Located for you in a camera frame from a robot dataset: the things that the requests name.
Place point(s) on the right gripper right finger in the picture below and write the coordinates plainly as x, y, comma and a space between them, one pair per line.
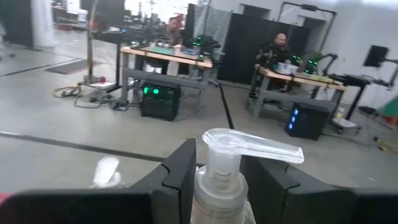
295, 199

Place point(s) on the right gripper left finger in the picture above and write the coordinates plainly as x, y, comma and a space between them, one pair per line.
168, 199

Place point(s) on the yellow soap pump bottle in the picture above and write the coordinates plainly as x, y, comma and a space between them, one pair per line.
217, 193
105, 172

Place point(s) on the black monitor on arm stand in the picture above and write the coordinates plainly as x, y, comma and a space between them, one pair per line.
376, 56

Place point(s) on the computer tower blue lights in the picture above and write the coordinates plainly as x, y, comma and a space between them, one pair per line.
306, 119

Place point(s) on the computer tower green lights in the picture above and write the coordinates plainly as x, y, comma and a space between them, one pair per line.
160, 102

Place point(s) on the green board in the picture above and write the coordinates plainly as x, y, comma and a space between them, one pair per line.
390, 109

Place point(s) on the person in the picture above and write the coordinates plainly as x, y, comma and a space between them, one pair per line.
278, 49
172, 31

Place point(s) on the black partition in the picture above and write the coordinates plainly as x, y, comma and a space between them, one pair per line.
242, 46

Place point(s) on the black floor mat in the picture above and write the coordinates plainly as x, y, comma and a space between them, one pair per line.
71, 66

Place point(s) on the wooden workbench gray frame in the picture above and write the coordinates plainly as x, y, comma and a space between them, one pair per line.
298, 79
168, 57

